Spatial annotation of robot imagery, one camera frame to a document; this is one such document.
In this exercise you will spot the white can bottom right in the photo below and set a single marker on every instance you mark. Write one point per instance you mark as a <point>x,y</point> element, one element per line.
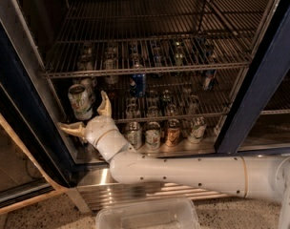
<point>197,130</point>

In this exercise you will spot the blue pepsi can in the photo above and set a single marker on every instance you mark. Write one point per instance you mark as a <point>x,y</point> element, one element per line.
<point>138,84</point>

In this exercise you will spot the pepsi can right rear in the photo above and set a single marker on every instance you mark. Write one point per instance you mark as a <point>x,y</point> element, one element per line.
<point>208,79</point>

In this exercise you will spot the orange brown can bottom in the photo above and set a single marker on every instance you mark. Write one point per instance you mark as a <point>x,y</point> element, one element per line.
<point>172,134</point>

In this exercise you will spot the clear plastic bin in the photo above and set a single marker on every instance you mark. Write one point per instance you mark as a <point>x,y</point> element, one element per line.
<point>168,213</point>

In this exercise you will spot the white green can bottom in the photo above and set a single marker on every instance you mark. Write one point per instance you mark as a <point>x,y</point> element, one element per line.
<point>133,133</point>

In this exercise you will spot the stainless steel kick plate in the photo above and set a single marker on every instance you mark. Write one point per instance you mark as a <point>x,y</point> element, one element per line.
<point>99,190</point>

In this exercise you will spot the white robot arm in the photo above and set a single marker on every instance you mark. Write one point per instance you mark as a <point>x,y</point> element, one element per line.
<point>266,177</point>

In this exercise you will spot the upper wire fridge shelf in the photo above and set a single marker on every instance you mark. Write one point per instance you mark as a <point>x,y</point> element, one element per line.
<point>98,36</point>

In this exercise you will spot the wire fridge shelf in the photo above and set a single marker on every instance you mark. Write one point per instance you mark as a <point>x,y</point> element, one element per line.
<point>170,95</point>
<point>98,36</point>

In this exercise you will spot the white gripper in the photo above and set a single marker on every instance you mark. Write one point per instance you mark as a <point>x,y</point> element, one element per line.
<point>97,129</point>

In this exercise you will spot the open glass fridge door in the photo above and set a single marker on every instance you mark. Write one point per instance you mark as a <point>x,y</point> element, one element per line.
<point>29,171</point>

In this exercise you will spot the blue fridge centre post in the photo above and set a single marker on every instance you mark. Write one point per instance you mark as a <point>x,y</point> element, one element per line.
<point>268,67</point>

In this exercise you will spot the white 7up can bottom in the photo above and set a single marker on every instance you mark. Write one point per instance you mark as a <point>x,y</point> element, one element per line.
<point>152,135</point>

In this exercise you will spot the middle wire fridge shelf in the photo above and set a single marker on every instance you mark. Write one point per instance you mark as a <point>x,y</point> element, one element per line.
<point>170,95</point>

